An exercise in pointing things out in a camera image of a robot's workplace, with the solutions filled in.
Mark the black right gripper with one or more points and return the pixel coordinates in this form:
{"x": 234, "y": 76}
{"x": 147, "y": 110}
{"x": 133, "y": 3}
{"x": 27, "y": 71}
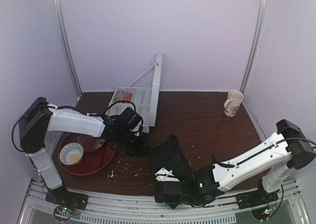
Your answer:
{"x": 162, "y": 188}

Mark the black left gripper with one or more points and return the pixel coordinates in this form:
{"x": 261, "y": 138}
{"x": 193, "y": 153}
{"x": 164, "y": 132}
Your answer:
{"x": 135, "y": 143}

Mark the black striped underwear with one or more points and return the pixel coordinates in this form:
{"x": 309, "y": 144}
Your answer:
{"x": 170, "y": 156}

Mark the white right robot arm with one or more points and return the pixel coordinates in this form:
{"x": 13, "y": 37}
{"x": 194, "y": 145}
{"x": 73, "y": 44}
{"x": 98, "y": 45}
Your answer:
{"x": 285, "y": 150}

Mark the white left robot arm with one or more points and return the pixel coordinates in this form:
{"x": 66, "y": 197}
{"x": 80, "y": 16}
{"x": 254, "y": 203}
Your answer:
{"x": 29, "y": 132}

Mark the grey folded cloth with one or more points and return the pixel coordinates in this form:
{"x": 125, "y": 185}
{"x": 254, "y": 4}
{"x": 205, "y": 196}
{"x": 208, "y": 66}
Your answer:
{"x": 113, "y": 110}

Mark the purple spoon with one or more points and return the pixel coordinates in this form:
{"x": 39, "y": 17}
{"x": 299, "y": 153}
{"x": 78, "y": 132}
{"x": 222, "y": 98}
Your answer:
{"x": 101, "y": 165}

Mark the red rolled cloth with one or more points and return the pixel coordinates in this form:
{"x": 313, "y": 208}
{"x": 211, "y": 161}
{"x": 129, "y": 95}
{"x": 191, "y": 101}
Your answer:
{"x": 127, "y": 97}

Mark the beige rolled cloth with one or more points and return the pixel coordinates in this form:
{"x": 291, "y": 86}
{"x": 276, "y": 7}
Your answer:
{"x": 119, "y": 95}

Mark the white compartment organizer box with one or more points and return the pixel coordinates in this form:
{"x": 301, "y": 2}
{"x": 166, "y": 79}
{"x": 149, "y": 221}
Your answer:
{"x": 144, "y": 99}

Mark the red floral plate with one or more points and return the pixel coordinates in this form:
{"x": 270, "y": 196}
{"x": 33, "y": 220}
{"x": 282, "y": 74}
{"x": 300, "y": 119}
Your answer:
{"x": 89, "y": 143}

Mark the round red tray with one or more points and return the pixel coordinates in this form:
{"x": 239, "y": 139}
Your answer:
{"x": 90, "y": 161}

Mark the blue patterned bowl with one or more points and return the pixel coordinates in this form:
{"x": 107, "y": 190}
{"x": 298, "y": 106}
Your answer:
{"x": 71, "y": 154}

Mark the cream floral mug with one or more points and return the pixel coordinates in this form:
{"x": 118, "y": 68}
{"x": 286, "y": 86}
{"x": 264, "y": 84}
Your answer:
{"x": 233, "y": 102}

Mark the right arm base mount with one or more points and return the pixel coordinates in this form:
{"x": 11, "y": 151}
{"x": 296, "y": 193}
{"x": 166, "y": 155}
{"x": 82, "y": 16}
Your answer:
{"x": 265, "y": 205}

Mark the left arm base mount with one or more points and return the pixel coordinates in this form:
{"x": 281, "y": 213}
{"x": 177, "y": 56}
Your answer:
{"x": 67, "y": 202}

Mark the aluminium front rail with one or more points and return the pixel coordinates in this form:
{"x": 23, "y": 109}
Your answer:
{"x": 121, "y": 209}

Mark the left aluminium frame post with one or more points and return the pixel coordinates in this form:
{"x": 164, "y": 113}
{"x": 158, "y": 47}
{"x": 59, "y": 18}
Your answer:
{"x": 66, "y": 46}

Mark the aluminium frame post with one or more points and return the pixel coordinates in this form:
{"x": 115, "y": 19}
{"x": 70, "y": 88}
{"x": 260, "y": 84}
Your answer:
{"x": 66, "y": 46}
{"x": 254, "y": 50}

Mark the right aluminium frame post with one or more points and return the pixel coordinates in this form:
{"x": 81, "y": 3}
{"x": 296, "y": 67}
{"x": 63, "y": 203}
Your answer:
{"x": 254, "y": 50}

